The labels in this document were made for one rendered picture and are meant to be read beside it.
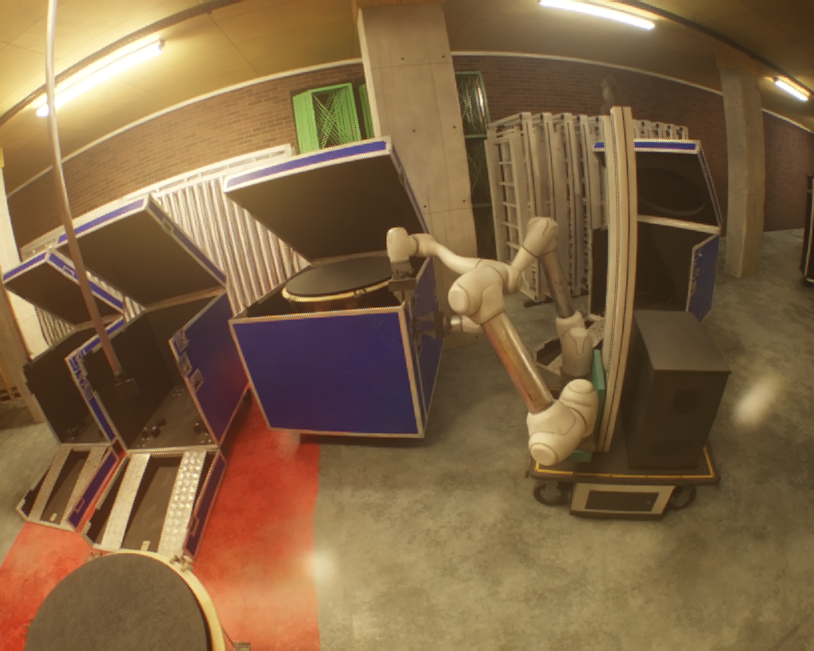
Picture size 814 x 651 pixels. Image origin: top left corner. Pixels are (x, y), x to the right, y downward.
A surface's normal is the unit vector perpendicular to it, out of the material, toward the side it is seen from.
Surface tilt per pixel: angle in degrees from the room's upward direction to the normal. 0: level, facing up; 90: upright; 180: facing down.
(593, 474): 0
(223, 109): 90
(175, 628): 0
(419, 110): 90
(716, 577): 0
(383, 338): 90
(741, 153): 90
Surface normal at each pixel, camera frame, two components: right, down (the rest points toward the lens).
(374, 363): -0.18, 0.42
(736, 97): -0.97, 0.20
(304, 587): -0.15, -0.91
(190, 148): 0.17, 0.37
